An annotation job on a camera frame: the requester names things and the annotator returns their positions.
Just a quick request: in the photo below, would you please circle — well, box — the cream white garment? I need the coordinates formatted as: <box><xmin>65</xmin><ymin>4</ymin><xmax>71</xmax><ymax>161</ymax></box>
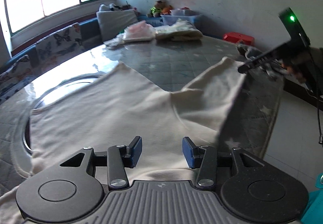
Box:
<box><xmin>1</xmin><ymin>57</ymin><xmax>245</xmax><ymax>223</ymax></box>

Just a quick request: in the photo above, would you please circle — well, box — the folded cream clothes pile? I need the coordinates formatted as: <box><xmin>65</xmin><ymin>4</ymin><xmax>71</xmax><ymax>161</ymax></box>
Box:
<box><xmin>155</xmin><ymin>19</ymin><xmax>203</xmax><ymax>41</ymax></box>

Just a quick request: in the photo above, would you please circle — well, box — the grey patterned cloth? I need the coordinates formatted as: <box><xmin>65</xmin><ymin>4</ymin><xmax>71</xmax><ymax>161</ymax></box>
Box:
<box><xmin>235</xmin><ymin>42</ymin><xmax>288</xmax><ymax>80</ymax></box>

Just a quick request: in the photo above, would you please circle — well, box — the red box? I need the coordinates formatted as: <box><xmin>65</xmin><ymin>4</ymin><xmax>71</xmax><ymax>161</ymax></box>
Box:
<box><xmin>223</xmin><ymin>32</ymin><xmax>255</xmax><ymax>46</ymax></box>

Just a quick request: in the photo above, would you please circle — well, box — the clear plastic storage box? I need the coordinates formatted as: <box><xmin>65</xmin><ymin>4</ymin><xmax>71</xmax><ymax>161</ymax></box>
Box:
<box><xmin>162</xmin><ymin>9</ymin><xmax>202</xmax><ymax>28</ymax></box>

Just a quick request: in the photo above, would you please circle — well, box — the clear plastic bag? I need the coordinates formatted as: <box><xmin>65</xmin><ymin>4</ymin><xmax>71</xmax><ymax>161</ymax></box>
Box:
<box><xmin>104</xmin><ymin>34</ymin><xmax>125</xmax><ymax>50</ymax></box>

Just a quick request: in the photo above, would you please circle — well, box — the plush toy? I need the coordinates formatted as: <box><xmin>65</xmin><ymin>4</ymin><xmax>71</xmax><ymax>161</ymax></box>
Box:
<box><xmin>146</xmin><ymin>0</ymin><xmax>173</xmax><ymax>18</ymax></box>

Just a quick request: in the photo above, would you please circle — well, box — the blue sofa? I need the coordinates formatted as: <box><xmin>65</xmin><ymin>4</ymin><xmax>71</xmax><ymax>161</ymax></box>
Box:
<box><xmin>1</xmin><ymin>18</ymin><xmax>101</xmax><ymax>82</ymax></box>

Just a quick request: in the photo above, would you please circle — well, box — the teal sleeve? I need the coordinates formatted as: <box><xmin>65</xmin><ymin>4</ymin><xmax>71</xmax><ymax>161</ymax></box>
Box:
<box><xmin>301</xmin><ymin>174</ymin><xmax>323</xmax><ymax>224</ymax></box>

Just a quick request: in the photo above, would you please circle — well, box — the right butterfly cushion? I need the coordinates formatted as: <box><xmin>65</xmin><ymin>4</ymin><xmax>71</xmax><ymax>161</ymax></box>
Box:
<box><xmin>36</xmin><ymin>23</ymin><xmax>86</xmax><ymax>64</ymax></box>

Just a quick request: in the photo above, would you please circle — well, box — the butterfly cushion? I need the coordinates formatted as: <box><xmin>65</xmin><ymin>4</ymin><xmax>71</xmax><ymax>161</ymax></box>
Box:
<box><xmin>1</xmin><ymin>55</ymin><xmax>35</xmax><ymax>104</ymax></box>
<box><xmin>36</xmin><ymin>23</ymin><xmax>86</xmax><ymax>64</ymax></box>

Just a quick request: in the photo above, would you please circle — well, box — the pink item in bag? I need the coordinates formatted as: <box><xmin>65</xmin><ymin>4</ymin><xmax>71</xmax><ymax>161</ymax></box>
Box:
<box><xmin>123</xmin><ymin>20</ymin><xmax>155</xmax><ymax>42</ymax></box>

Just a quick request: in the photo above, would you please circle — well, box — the left butterfly cushion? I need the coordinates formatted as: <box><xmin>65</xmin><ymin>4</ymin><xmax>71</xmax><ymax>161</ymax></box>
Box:
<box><xmin>1</xmin><ymin>55</ymin><xmax>35</xmax><ymax>104</ymax></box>

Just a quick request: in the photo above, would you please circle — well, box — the grey pillow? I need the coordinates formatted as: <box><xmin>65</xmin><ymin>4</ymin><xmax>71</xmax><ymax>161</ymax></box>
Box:
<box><xmin>96</xmin><ymin>4</ymin><xmax>138</xmax><ymax>42</ymax></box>

